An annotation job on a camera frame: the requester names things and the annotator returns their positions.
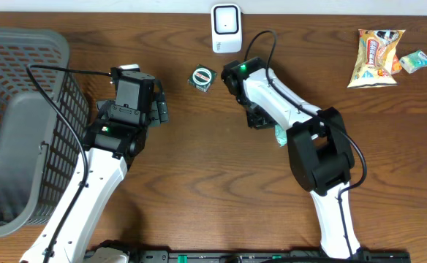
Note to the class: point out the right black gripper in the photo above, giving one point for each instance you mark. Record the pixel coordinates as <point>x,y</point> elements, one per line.
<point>256,123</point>

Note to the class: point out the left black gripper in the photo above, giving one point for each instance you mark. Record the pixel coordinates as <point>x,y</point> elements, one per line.
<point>161,111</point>

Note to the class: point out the pale teal wet-wipe pack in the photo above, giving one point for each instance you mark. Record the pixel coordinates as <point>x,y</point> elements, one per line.
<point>280,135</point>

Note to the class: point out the dark green round-label box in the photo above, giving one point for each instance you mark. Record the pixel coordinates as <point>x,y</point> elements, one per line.
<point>202,78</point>

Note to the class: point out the yellow snack bag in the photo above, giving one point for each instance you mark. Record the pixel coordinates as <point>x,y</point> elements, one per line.
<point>374,64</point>

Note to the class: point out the orange tissue pack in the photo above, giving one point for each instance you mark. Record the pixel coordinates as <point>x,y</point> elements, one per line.
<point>396,65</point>

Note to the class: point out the teal tissue pack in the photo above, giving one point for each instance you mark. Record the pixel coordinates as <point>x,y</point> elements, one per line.
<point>414,61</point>

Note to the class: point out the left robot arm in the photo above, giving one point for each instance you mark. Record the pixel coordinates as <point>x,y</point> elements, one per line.
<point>107,150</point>

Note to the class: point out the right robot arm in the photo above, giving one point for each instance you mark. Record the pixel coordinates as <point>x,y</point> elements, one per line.
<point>320,154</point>

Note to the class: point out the grey plastic shopping basket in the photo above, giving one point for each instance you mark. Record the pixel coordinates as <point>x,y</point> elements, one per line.
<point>42,112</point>

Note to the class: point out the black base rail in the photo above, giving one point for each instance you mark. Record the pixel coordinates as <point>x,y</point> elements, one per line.
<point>108,254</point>

